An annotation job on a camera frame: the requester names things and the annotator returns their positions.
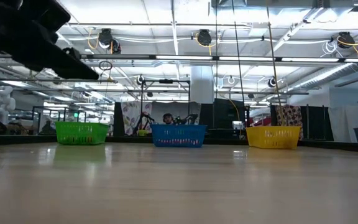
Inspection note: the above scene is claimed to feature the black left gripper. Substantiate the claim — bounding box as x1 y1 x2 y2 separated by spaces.
0 0 100 80

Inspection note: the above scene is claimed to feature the green plastic basket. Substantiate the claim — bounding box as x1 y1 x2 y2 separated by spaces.
54 121 110 146

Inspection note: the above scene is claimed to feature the white robot figure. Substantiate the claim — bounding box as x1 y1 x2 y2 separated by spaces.
0 85 17 124

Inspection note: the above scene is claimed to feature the floral cloth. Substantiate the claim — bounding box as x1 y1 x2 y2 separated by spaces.
121 101 152 136

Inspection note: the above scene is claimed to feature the blue plastic basket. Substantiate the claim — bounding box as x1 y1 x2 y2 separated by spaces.
150 124 208 148

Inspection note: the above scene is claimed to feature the white column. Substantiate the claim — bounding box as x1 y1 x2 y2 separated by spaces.
190 65 214 104

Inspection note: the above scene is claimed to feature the black panel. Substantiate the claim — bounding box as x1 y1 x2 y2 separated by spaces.
199 98 248 130

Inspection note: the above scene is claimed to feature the yellow plastic basket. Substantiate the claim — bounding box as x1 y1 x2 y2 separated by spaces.
246 125 303 150

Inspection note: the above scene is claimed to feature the brown patterned cloth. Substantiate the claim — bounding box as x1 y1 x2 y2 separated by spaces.
275 105 304 139

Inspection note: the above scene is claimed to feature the black partition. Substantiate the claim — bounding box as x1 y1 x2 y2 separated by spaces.
301 105 334 141

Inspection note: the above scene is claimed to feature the white panel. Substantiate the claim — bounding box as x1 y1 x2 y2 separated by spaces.
328 105 358 142

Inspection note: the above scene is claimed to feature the black workcell frame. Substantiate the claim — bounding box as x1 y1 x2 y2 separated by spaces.
31 105 86 131

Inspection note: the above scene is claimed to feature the black gantry frame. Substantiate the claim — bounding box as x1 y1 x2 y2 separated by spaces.
140 79 191 125

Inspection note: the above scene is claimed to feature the black aluminium table frame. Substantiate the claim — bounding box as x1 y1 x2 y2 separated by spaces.
0 133 358 154

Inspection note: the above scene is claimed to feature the long black light rail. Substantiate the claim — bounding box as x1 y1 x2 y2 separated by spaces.
0 52 358 63

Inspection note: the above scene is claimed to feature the black hanging cable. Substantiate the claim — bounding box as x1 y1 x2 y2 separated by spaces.
231 0 247 130

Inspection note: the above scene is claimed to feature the yellow hanging cable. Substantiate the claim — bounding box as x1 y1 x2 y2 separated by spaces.
265 0 284 127

